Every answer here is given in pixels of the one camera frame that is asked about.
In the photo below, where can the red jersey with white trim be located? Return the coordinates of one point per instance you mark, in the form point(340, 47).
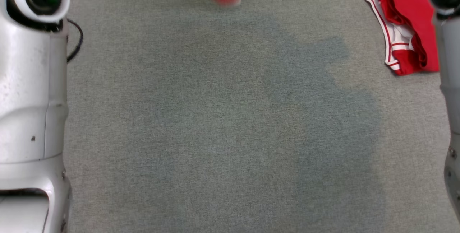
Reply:
point(409, 7)

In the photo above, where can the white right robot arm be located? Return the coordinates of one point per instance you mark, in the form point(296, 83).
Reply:
point(451, 46)

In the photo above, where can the grey fabric upholstered surface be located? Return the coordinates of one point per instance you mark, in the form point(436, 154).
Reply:
point(215, 118)

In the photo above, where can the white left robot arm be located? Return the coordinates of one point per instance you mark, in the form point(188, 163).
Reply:
point(28, 82)

